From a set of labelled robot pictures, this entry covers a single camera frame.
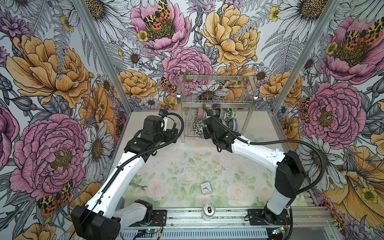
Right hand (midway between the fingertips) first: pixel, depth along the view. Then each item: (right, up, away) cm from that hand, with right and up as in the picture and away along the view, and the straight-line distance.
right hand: (209, 129), depth 86 cm
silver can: (-2, -33, -22) cm, 40 cm away
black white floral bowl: (-6, +1, +2) cm, 7 cm away
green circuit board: (+31, -47, -14) cm, 58 cm away
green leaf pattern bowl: (+17, +11, +25) cm, 32 cm away
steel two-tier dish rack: (-8, +26, +26) cm, 38 cm away
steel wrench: (-37, -32, -2) cm, 49 cm away
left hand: (-22, -2, -9) cm, 24 cm away
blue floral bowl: (+17, +2, +11) cm, 20 cm away
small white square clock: (-2, -31, -4) cm, 32 cm away
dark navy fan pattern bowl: (+11, +10, +21) cm, 26 cm away
